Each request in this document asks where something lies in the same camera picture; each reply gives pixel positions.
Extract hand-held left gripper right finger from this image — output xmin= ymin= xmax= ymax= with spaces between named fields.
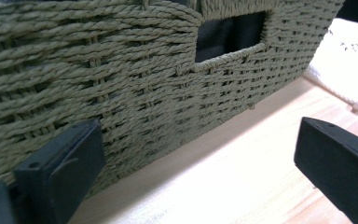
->
xmin=293 ymin=116 xmax=358 ymax=224

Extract green woven basket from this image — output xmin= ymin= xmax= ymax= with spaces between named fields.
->
xmin=0 ymin=0 xmax=346 ymax=200

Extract white mesh laundry bag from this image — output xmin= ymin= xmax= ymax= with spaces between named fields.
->
xmin=302 ymin=18 xmax=358 ymax=119

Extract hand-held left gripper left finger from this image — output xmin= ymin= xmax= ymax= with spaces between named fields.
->
xmin=12 ymin=118 xmax=106 ymax=224

